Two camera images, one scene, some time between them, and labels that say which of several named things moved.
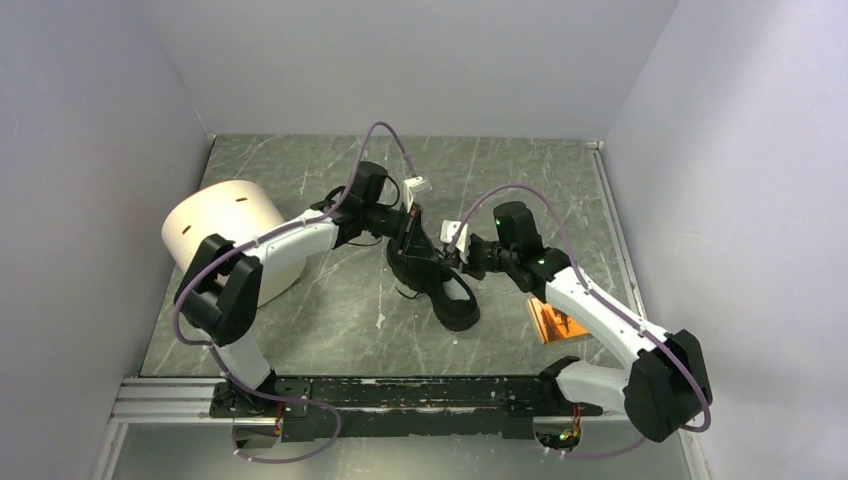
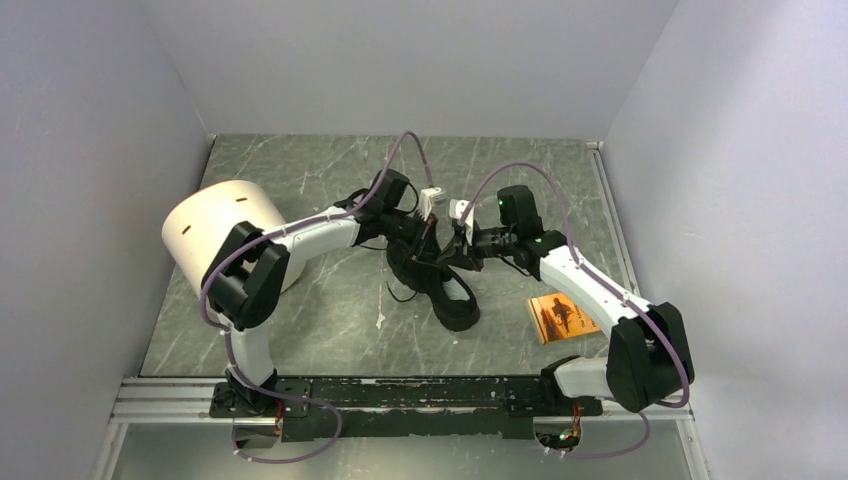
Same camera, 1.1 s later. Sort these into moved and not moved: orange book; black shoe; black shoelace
Moved: black shoelace
Not moved: black shoe; orange book
